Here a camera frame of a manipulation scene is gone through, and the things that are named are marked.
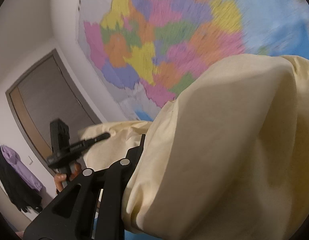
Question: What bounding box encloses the purple hanging garment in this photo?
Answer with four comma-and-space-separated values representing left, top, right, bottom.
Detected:
1, 145, 43, 192

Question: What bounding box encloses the person's left hand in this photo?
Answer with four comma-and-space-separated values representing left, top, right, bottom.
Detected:
54, 163, 82, 194

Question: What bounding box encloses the large wall map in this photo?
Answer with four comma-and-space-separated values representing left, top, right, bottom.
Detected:
77, 0, 309, 121

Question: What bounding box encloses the cream yellow jacket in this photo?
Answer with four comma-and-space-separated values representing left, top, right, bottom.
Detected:
79, 54, 309, 239

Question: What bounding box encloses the grey wooden door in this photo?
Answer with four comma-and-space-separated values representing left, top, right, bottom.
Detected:
6, 49, 101, 175

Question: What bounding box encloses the blue bed sheet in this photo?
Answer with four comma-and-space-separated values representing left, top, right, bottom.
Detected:
92, 189, 155, 240

